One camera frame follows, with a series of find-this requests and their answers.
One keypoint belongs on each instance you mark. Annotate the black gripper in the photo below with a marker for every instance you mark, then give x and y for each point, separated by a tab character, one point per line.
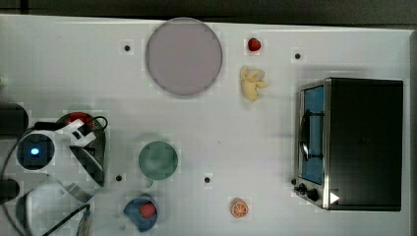
91	157

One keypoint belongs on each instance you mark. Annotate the red plush ketchup bottle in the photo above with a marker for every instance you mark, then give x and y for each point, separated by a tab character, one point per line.
84	117

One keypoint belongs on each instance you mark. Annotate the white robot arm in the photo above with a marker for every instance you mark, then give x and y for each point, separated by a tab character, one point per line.
61	176

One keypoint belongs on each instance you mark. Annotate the green metal mug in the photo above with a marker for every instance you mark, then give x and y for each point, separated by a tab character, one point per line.
158	161

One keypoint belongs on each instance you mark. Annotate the blue bowl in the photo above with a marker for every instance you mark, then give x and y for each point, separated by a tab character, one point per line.
131	210

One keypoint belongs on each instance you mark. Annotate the red strawberry in bowl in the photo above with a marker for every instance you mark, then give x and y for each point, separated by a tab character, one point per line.
147	210

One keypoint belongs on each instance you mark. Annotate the black frying pan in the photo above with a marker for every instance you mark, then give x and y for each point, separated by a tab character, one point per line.
14	120

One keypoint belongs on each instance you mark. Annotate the black cylinder cup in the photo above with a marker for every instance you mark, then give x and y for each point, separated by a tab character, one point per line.
9	189

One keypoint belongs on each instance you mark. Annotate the grey round plate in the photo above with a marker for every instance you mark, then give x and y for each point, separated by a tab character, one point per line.
184	56

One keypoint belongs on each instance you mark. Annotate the orange half slice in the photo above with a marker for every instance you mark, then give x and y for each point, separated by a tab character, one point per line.
239	208

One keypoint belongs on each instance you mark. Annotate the peeled banana toy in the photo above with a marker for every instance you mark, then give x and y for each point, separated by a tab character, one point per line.
251	82

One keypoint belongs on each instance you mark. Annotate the black toaster oven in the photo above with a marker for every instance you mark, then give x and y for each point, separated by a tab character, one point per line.
349	144

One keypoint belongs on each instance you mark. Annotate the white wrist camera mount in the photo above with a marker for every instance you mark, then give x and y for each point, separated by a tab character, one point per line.
77	133

